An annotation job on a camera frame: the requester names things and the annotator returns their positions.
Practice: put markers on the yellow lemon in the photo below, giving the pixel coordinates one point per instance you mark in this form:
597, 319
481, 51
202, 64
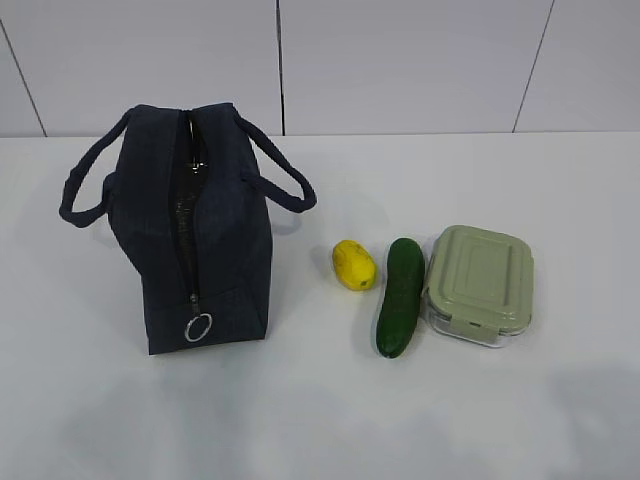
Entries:
354, 267

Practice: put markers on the green cucumber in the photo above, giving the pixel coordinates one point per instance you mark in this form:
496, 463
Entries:
402, 297

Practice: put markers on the navy blue lunch bag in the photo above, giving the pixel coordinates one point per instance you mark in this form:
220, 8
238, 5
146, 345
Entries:
185, 193

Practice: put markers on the glass container with green lid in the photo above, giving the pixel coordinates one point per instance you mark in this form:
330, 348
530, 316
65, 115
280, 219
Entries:
480, 285

